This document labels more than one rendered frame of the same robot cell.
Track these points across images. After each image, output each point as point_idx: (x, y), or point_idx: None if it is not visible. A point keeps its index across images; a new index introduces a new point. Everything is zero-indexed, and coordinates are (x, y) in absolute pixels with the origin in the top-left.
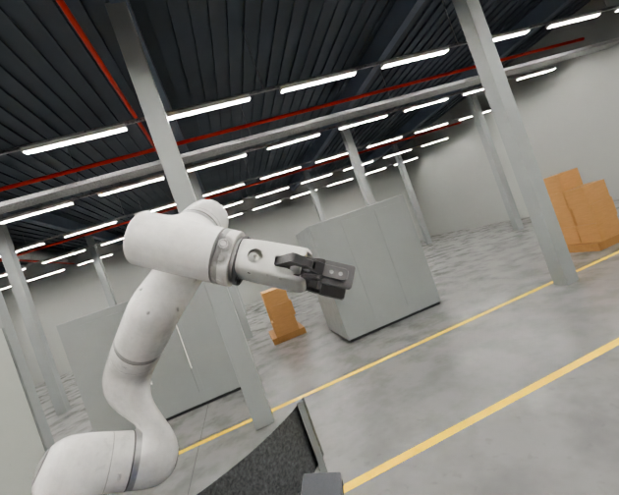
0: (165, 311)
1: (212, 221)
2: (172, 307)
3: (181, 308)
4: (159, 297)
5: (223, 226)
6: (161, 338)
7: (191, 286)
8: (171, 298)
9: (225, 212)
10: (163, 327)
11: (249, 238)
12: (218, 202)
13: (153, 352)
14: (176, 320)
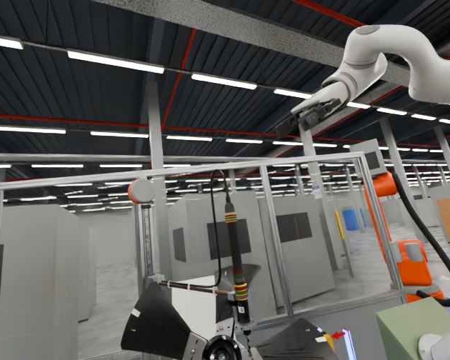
0: (410, 92)
1: (343, 61)
2: (411, 89)
3: (417, 87)
4: (409, 82)
5: (349, 56)
6: (439, 101)
7: (412, 70)
8: (410, 82)
9: (348, 43)
10: (420, 100)
11: (323, 84)
12: (350, 33)
13: None
14: (423, 94)
